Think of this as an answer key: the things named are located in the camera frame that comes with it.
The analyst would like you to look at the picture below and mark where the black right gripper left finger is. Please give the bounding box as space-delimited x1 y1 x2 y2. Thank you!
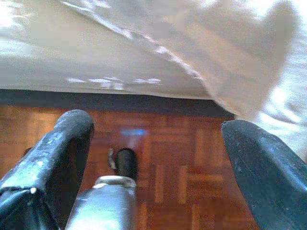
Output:
0 109 94 230

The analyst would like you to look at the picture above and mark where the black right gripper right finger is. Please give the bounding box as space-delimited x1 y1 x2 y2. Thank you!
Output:
220 119 307 230

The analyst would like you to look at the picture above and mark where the silver right robot leg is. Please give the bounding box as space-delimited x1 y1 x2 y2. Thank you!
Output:
66 175 137 230

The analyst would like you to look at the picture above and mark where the black right robot foot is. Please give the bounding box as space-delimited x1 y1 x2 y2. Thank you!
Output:
116 148 139 180

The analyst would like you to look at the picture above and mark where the cream satin bed sheet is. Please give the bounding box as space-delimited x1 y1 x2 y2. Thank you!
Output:
0 0 307 156

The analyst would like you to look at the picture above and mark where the dark bed frame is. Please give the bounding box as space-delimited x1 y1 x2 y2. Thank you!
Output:
0 88 237 120

